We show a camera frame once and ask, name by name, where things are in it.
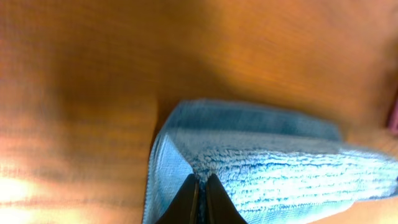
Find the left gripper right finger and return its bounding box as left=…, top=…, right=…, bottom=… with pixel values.
left=205, top=174, right=247, bottom=224

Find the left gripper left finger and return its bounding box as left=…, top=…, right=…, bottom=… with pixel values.
left=156, top=174, right=199, bottom=224

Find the blue microfiber cloth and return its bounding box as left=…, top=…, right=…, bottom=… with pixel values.
left=143, top=100, right=397, bottom=223

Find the crumpled purple cloth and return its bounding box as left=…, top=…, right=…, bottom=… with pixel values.
left=387, top=98, right=398, bottom=136

